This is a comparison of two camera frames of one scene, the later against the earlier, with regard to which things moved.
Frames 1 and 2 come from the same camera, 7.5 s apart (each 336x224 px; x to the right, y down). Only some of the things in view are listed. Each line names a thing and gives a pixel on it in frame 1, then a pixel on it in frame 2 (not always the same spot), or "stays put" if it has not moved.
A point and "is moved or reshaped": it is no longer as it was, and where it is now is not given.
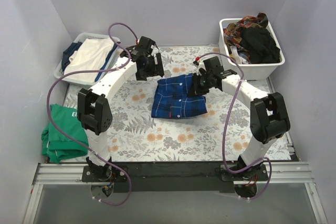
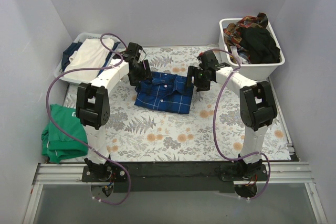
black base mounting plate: [176, 177] stays put
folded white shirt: [90, 55] stays put
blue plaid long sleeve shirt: [170, 100] is moved or reshaped
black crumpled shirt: [260, 44] stays put
